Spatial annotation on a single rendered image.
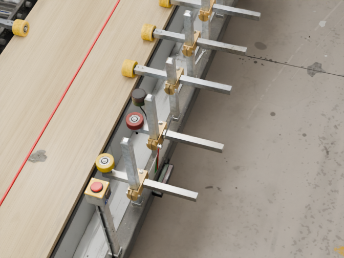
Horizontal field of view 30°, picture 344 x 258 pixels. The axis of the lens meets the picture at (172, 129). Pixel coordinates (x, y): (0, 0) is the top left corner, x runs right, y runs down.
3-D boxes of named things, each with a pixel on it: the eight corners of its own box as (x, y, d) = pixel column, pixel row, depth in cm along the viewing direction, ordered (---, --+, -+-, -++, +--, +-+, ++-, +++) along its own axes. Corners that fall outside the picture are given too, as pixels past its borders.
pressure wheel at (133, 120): (148, 128, 298) (145, 113, 289) (142, 142, 294) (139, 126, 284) (132, 124, 300) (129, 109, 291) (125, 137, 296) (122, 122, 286)
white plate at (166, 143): (170, 142, 304) (169, 129, 296) (150, 187, 290) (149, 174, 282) (169, 142, 304) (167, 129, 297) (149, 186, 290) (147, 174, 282)
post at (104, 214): (122, 249, 272) (107, 194, 236) (117, 259, 269) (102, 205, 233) (112, 246, 273) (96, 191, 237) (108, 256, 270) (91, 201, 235)
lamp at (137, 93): (152, 122, 283) (147, 90, 266) (147, 131, 280) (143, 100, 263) (140, 119, 285) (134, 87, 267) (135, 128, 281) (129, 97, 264)
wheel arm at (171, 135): (224, 148, 285) (224, 143, 282) (221, 154, 283) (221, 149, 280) (133, 126, 296) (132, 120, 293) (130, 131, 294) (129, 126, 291)
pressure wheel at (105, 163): (112, 164, 287) (108, 149, 278) (120, 177, 283) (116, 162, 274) (96, 172, 285) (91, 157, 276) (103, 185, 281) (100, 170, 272)
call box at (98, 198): (112, 193, 237) (109, 181, 231) (105, 209, 233) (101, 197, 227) (94, 188, 239) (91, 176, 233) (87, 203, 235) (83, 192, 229)
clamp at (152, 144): (167, 128, 294) (166, 122, 290) (157, 151, 287) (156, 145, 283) (156, 126, 296) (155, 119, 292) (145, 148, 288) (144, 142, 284)
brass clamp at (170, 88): (185, 75, 300) (185, 67, 296) (175, 96, 293) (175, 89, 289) (172, 72, 302) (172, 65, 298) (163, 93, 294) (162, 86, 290)
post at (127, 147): (143, 200, 287) (131, 137, 249) (140, 207, 285) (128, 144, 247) (136, 198, 288) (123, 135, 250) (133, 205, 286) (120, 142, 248)
